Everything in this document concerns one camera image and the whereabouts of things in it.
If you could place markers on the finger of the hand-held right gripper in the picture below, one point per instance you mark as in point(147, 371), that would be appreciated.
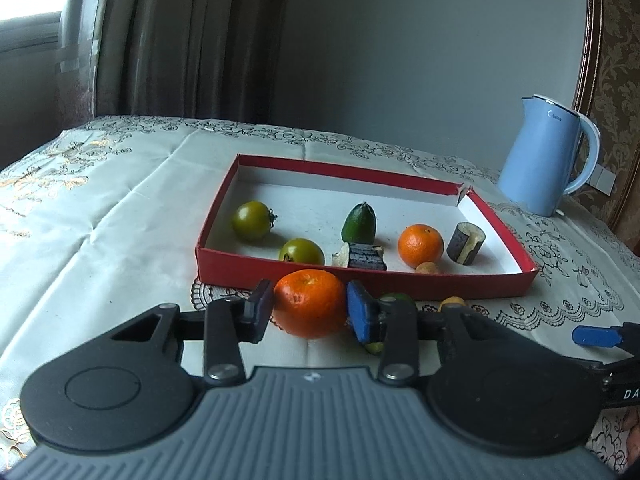
point(597, 336)

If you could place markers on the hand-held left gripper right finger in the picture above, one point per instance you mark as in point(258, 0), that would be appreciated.
point(361, 312)

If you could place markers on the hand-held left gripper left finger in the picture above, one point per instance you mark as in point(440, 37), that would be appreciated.
point(257, 312)

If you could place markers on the large orange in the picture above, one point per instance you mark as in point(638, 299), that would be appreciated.
point(310, 305)

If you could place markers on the eggplant piece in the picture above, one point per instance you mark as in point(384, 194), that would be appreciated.
point(365, 256)
point(465, 245)

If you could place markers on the green tomato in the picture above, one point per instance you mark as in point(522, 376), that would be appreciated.
point(301, 251)
point(251, 220)

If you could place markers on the small dark green avocado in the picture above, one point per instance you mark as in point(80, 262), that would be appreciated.
point(359, 224)

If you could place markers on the small orange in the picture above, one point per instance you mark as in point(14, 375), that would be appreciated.
point(420, 246)

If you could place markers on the red cardboard box tray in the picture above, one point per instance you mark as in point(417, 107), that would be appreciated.
point(350, 200)

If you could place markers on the round green lime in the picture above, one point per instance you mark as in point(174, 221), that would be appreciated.
point(399, 297)

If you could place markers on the upright eggplant piece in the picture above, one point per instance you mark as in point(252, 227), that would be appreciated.
point(465, 245)

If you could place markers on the cream embroidered tablecloth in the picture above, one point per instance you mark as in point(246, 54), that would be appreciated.
point(100, 220)

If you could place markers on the light blue electric kettle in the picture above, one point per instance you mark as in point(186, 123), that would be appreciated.
point(535, 160)

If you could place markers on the grey patterned curtain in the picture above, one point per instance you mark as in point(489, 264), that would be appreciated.
point(175, 35)

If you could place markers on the white wall switch panel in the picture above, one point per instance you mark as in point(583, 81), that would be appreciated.
point(602, 181)

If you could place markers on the brown wooden frame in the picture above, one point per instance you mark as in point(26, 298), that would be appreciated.
point(592, 20)

